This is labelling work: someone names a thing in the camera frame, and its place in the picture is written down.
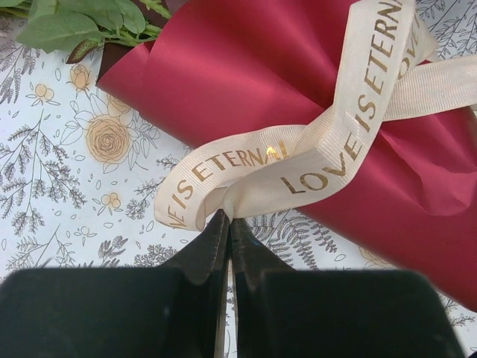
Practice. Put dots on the pink artificial flower bunch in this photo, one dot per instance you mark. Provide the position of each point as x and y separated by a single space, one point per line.
80 27

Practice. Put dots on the cream ribbon gold lettering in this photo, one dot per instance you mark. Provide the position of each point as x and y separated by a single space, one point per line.
388 71

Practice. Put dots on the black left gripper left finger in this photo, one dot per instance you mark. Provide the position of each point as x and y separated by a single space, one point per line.
174 310

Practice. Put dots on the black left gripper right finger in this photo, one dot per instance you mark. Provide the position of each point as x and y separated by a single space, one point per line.
283 312

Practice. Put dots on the red paper bouquet wrap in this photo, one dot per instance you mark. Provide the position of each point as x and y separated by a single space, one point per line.
222 68

